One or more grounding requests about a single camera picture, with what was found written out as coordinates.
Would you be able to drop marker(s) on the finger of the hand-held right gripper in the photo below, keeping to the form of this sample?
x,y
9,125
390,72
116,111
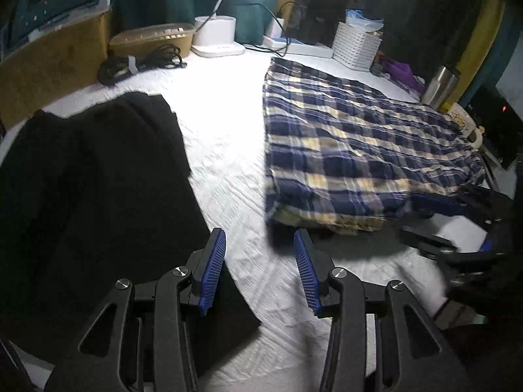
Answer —
x,y
429,243
435,203

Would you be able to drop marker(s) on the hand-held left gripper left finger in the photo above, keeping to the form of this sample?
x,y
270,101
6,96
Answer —
x,y
212,269

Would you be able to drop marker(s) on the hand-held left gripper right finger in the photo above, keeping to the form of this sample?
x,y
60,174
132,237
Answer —
x,y
306,269

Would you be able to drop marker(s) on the blue plaid shirt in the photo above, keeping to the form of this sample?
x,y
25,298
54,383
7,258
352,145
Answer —
x,y
347,143

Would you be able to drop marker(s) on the white mug with bear print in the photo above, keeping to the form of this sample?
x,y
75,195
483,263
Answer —
x,y
463,124

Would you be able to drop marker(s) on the black computer monitor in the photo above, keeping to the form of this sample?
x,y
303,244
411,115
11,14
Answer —
x,y
498,130

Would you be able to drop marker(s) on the steel tumbler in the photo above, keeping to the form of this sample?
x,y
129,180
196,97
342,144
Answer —
x,y
439,88

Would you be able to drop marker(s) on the black cloth garment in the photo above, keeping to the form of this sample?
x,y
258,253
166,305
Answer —
x,y
102,192

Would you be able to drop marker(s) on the purple cloth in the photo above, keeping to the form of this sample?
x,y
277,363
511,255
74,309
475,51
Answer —
x,y
398,73

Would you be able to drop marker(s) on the white plastic basket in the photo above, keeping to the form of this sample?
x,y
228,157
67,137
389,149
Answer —
x,y
355,47

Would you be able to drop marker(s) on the blue plastic bag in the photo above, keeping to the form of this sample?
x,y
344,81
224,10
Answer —
x,y
363,20

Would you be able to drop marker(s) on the dark glass window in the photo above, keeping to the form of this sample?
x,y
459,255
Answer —
x,y
408,8

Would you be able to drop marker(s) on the white power strip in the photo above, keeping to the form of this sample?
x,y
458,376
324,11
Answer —
x,y
302,49

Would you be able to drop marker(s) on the black power adapter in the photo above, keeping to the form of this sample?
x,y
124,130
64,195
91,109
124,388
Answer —
x,y
311,28

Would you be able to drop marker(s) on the brown lidded food container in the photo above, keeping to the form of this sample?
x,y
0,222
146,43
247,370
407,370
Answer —
x,y
151,43

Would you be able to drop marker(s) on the white desk lamp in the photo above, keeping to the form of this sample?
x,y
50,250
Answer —
x,y
214,32

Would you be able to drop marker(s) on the white charger plug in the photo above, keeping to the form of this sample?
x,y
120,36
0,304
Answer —
x,y
276,27

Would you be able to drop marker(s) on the brown cardboard box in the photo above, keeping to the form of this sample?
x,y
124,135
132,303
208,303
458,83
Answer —
x,y
53,65

